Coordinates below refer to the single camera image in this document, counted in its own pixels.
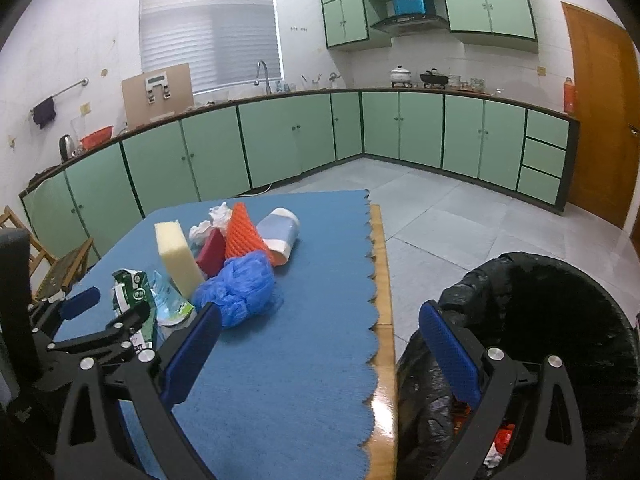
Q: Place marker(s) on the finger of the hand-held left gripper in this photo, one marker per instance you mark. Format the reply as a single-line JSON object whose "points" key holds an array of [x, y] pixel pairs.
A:
{"points": [[80, 302], [132, 317]]}

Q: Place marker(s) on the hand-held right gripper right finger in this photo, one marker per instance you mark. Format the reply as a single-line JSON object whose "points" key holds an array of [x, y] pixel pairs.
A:
{"points": [[450, 350]]}

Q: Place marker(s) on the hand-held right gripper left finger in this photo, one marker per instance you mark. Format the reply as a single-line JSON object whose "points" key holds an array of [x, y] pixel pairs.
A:
{"points": [[192, 355]]}

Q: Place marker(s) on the green and white snack wrapper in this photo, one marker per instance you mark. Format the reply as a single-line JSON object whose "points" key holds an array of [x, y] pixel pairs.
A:
{"points": [[131, 290]]}

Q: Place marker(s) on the blue plastic bag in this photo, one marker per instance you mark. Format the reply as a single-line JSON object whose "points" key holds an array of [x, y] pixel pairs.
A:
{"points": [[245, 282]]}

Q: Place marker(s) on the white tissue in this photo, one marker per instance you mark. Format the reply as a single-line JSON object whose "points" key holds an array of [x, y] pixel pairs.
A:
{"points": [[220, 214], [200, 232]]}

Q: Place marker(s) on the black bagged trash bin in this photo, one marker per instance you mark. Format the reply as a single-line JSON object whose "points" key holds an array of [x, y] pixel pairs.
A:
{"points": [[550, 300]]}

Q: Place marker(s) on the blue and white paper cup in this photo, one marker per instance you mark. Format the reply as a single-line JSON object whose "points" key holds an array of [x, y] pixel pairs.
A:
{"points": [[282, 232]]}

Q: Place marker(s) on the wooden chair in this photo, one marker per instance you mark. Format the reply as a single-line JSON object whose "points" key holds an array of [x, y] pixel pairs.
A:
{"points": [[65, 266]]}

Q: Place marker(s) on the pale green plastic wrapper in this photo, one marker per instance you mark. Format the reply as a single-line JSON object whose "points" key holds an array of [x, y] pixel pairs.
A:
{"points": [[172, 305]]}

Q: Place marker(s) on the yellow sponge block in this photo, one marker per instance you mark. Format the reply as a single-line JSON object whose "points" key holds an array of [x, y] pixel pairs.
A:
{"points": [[175, 255]]}

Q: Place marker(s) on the red sponge block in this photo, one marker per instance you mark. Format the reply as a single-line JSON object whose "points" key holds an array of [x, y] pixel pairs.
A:
{"points": [[212, 255]]}

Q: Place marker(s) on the red plastic scrap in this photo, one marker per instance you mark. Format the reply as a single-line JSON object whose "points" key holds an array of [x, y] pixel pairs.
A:
{"points": [[505, 437]]}

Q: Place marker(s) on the blue scalloped table mat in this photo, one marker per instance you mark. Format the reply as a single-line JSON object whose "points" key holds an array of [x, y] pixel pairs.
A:
{"points": [[300, 335]]}

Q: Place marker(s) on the orange foam fruit net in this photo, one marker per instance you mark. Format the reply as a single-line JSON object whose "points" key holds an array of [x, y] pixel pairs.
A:
{"points": [[242, 235]]}

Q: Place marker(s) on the steel electric kettle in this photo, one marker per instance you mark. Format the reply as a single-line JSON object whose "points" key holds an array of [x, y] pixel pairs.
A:
{"points": [[66, 147]]}

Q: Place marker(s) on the red plastic basin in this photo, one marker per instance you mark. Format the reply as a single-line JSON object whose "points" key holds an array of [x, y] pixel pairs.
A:
{"points": [[96, 138]]}

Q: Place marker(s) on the dark hanging towel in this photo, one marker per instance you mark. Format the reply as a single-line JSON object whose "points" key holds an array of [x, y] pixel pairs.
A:
{"points": [[45, 112]]}

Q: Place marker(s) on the cardboard box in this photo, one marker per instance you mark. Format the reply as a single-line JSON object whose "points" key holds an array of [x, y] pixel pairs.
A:
{"points": [[135, 100]]}

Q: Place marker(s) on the green base kitchen cabinets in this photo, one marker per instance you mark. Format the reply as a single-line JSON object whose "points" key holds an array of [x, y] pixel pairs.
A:
{"points": [[300, 135]]}

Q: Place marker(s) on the glass jar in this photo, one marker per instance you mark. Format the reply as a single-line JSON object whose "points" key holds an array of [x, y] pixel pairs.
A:
{"points": [[477, 83], [454, 81]]}

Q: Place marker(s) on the black wok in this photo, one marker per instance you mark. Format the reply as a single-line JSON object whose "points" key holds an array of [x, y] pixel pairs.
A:
{"points": [[433, 79]]}

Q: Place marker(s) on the white cooking pot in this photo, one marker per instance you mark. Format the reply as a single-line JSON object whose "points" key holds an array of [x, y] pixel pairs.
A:
{"points": [[401, 76]]}

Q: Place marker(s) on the red thermos flask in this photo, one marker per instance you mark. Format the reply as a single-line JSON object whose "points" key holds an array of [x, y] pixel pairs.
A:
{"points": [[569, 96]]}

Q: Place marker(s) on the metal kitchen faucet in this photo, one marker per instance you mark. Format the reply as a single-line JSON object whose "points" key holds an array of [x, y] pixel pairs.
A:
{"points": [[261, 67]]}

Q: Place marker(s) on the wooden door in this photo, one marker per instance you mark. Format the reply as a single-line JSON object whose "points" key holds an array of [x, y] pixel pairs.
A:
{"points": [[600, 110]]}

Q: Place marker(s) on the grey window blind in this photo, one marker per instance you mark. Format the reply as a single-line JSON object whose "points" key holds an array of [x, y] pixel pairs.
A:
{"points": [[210, 35]]}

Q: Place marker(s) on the utensil holder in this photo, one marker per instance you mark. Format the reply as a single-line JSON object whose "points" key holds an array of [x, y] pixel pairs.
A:
{"points": [[315, 82]]}

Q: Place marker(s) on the range hood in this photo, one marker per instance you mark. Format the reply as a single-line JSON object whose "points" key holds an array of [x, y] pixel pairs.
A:
{"points": [[407, 22]]}

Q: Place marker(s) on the blue box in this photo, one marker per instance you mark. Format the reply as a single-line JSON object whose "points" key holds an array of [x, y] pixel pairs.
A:
{"points": [[410, 1]]}

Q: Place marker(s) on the metal towel rail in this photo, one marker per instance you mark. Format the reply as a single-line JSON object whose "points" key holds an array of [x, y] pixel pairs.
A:
{"points": [[67, 89]]}

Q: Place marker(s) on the green wall kitchen cabinets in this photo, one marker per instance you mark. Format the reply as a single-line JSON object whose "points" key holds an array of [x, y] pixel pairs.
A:
{"points": [[475, 5]]}

